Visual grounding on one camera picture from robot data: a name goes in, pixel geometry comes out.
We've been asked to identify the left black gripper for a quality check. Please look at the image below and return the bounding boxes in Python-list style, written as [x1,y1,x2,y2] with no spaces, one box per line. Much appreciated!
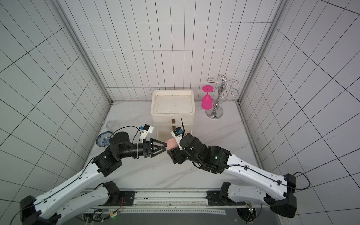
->
[119,137,167,158]

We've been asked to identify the pink sticky notes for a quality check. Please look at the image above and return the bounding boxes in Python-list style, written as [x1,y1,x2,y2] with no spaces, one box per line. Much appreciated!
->
[166,138,178,150]

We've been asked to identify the cabinet drawer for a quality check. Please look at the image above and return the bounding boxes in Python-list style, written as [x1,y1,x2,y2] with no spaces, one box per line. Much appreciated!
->
[156,130,193,141]

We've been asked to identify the white plastic drawer cabinet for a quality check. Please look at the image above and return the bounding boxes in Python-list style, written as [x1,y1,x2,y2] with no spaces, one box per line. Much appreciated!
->
[151,90,196,133]

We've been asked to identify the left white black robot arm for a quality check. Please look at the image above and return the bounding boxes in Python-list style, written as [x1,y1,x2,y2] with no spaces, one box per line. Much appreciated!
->
[19,132,167,225]

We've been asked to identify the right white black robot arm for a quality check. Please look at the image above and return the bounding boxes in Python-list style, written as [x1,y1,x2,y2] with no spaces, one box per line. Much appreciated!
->
[166,134,297,218]

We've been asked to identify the clear drinking glass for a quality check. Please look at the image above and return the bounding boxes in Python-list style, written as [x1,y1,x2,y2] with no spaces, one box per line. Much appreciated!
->
[106,121,118,133]

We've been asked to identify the pink plastic goblet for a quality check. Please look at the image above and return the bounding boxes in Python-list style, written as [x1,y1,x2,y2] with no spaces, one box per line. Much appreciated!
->
[202,85,214,110]

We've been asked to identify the chrome glass holder stand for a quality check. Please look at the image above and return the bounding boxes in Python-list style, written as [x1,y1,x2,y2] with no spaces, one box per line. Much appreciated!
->
[206,75,239,119]

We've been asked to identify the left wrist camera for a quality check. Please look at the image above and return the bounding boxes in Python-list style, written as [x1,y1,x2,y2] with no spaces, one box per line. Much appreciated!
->
[140,124,154,140]

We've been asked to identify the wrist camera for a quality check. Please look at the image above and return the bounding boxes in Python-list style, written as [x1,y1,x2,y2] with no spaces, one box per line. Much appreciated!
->
[171,127,184,150]
[140,124,154,140]

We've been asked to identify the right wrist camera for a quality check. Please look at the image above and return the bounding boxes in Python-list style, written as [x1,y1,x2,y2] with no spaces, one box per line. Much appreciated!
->
[171,127,184,150]

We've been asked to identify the aluminium mounting rail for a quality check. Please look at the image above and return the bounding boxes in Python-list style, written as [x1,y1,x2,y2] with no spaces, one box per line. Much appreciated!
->
[57,188,285,216]

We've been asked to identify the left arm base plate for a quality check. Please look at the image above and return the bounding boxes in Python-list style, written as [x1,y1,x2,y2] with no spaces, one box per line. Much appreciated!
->
[111,191,136,206]

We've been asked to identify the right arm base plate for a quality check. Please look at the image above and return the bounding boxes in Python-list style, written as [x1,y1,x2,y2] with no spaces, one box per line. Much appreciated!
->
[206,191,246,206]

